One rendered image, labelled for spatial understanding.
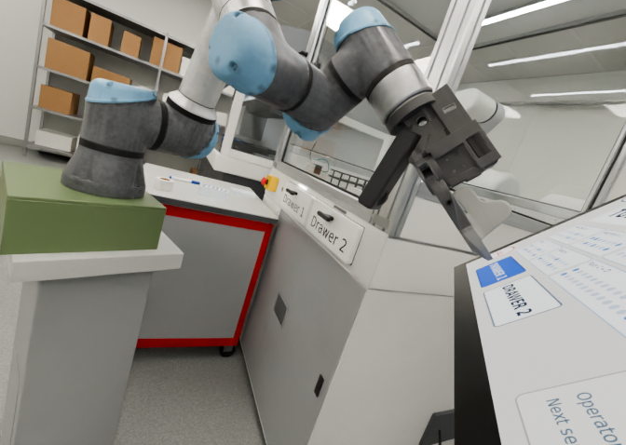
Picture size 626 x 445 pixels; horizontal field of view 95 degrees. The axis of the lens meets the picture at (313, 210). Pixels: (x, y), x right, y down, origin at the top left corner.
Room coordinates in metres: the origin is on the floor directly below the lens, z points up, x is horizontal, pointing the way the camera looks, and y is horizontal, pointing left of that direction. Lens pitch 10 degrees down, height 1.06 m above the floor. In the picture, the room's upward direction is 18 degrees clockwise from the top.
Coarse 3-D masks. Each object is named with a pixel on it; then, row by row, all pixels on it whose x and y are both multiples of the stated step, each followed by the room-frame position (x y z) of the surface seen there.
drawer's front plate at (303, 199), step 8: (288, 184) 1.25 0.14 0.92; (304, 192) 1.09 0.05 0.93; (288, 200) 1.20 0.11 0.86; (296, 200) 1.13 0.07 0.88; (304, 200) 1.07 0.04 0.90; (312, 200) 1.03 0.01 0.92; (288, 208) 1.18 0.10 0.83; (304, 208) 1.06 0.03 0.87; (296, 216) 1.09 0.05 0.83; (304, 216) 1.04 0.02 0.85; (304, 224) 1.03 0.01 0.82
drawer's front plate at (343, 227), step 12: (324, 204) 0.94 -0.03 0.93; (312, 216) 0.98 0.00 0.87; (336, 216) 0.85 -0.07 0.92; (312, 228) 0.96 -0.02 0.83; (336, 228) 0.83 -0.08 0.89; (348, 228) 0.78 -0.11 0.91; (360, 228) 0.75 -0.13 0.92; (324, 240) 0.87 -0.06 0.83; (336, 240) 0.81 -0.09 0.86; (348, 240) 0.77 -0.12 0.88; (336, 252) 0.80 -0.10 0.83; (348, 252) 0.75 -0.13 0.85
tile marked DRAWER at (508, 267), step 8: (488, 264) 0.38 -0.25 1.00; (496, 264) 0.37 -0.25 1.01; (504, 264) 0.35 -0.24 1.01; (512, 264) 0.33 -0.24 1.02; (520, 264) 0.32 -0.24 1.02; (480, 272) 0.37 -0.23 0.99; (488, 272) 0.35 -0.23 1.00; (496, 272) 0.33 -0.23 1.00; (504, 272) 0.32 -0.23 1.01; (512, 272) 0.31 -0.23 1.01; (520, 272) 0.30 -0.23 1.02; (480, 280) 0.33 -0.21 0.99; (488, 280) 0.32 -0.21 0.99; (496, 280) 0.31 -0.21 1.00
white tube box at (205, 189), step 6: (204, 186) 1.22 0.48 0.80; (210, 186) 1.28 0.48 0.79; (216, 186) 1.31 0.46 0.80; (198, 192) 1.22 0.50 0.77; (204, 192) 1.22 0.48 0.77; (210, 192) 1.23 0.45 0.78; (216, 192) 1.24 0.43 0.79; (222, 192) 1.24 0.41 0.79; (228, 192) 1.27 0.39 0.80; (222, 198) 1.25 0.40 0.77
